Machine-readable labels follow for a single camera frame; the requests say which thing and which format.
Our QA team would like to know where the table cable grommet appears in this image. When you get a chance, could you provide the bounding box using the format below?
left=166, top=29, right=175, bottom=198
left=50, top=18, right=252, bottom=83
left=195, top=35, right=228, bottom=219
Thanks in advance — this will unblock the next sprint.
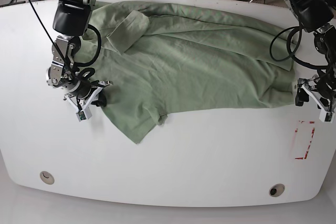
left=269, top=184, right=285, bottom=197
left=40, top=171, right=55, bottom=185

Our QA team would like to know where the green polo shirt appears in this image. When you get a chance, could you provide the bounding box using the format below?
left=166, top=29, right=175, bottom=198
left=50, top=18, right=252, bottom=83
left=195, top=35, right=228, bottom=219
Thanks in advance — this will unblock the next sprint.
left=75, top=2, right=295, bottom=144

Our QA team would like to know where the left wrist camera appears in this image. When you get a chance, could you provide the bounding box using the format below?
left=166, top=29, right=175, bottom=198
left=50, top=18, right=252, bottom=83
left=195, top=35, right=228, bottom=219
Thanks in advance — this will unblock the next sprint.
left=319, top=110, right=335, bottom=123

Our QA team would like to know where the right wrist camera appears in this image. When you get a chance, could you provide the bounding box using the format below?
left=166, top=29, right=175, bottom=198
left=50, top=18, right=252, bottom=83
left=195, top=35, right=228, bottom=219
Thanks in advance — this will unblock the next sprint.
left=76, top=108, right=92, bottom=122

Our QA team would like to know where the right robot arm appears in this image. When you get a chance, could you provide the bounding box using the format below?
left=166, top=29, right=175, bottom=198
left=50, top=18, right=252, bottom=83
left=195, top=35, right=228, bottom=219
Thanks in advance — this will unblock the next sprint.
left=46, top=0, right=111, bottom=121

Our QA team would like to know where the right table cable grommet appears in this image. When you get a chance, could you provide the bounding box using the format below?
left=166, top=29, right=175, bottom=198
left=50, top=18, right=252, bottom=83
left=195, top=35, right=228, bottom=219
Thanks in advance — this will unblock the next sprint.
left=269, top=184, right=285, bottom=197

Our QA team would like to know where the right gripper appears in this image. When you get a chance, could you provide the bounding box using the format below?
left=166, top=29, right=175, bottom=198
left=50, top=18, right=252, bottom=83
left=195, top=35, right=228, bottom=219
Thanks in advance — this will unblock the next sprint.
left=63, top=80, right=113, bottom=113

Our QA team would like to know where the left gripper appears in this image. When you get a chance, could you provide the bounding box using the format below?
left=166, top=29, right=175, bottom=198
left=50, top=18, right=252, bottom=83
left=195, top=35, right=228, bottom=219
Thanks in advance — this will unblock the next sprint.
left=295, top=75, right=335, bottom=113

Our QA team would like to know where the left table cable grommet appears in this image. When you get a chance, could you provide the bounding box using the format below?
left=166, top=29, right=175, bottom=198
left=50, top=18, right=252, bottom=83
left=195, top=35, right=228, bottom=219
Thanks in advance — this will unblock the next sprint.
left=40, top=171, right=55, bottom=185

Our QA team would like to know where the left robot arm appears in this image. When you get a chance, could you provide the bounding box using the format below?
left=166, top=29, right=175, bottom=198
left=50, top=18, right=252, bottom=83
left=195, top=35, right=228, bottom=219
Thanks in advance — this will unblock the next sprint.
left=283, top=0, right=335, bottom=123

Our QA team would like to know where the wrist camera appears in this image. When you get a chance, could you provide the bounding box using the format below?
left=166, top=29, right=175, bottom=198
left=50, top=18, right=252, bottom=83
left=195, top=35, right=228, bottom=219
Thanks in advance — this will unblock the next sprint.
left=319, top=110, right=335, bottom=123
left=76, top=108, right=92, bottom=122

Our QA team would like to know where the red tape rectangle marking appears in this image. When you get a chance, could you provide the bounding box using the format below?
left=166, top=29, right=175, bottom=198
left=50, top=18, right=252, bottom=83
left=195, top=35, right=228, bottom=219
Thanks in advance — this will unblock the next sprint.
left=291, top=121, right=316, bottom=160

